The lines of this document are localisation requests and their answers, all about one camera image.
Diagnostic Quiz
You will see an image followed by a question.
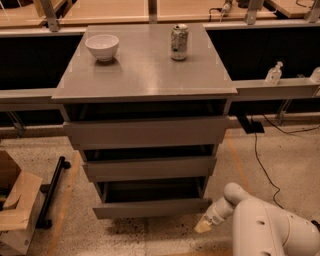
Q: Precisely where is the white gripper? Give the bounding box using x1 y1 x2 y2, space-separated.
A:
194 197 235 233

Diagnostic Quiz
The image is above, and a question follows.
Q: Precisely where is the grey bottom drawer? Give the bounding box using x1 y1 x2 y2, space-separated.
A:
93 176 212 219

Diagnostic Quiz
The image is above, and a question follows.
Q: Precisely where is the grey drawer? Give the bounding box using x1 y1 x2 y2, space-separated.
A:
64 116 229 150
83 145 216 181
93 176 212 219

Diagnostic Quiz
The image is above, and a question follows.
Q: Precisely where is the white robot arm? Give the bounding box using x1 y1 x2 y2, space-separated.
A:
195 183 320 256

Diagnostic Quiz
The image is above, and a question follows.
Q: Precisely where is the grey middle drawer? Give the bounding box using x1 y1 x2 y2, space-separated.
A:
83 145 216 181

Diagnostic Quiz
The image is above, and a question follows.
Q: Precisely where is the grey top drawer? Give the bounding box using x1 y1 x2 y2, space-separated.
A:
64 116 229 150

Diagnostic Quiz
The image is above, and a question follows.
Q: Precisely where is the grey drawer cabinet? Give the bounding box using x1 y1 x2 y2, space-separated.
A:
51 23 238 201

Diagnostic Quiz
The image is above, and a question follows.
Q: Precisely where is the black power box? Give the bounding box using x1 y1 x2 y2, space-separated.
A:
237 115 264 134

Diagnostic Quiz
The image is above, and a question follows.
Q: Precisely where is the black metal bar stand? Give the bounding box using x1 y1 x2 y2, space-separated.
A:
36 156 71 229

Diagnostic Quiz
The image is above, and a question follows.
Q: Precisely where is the clear pump bottle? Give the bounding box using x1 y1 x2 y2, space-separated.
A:
310 67 320 84
265 61 283 86

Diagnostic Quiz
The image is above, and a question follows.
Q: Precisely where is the brown cardboard box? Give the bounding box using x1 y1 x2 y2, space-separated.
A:
0 151 44 256

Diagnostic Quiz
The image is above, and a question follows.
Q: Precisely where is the crushed soda can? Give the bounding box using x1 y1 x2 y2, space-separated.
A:
171 23 189 61

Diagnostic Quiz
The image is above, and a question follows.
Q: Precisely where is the white ceramic bowl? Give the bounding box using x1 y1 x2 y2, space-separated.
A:
85 34 119 61

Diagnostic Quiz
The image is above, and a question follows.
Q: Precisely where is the black floor cable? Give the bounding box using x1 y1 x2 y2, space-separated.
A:
253 114 320 210

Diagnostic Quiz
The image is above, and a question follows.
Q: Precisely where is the grey metal rail shelf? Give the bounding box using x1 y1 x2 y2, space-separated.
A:
0 78 319 112

